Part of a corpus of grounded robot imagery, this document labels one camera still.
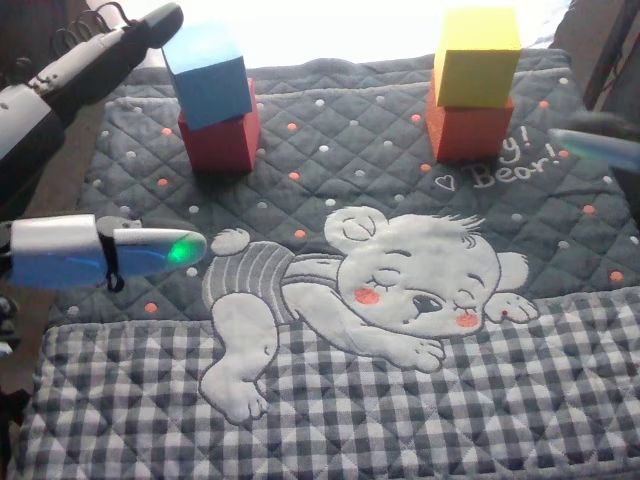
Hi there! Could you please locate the orange cube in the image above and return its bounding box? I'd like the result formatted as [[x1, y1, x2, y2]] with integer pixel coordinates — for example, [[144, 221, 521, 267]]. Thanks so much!
[[425, 89, 516, 163]]

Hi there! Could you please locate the red cube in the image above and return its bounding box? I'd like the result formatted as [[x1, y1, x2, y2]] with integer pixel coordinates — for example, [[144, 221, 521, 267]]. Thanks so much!
[[177, 77, 263, 174]]

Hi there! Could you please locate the yellow cube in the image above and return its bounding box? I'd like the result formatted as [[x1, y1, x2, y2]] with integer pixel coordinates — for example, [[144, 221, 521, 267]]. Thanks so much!
[[432, 6, 523, 109]]

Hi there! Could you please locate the light blue cube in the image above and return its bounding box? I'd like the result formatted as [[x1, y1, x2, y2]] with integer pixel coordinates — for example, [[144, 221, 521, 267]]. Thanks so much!
[[161, 19, 254, 133]]

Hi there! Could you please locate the dark metal frame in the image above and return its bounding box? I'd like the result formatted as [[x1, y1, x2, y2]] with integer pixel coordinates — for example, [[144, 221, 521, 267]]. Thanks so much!
[[549, 0, 640, 114]]

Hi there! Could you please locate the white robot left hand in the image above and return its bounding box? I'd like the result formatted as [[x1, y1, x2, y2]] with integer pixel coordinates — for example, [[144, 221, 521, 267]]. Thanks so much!
[[0, 1, 185, 211]]

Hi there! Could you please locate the grey quilt with bear print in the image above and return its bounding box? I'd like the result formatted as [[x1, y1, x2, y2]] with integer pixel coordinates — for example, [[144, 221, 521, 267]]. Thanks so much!
[[18, 47, 640, 480]]

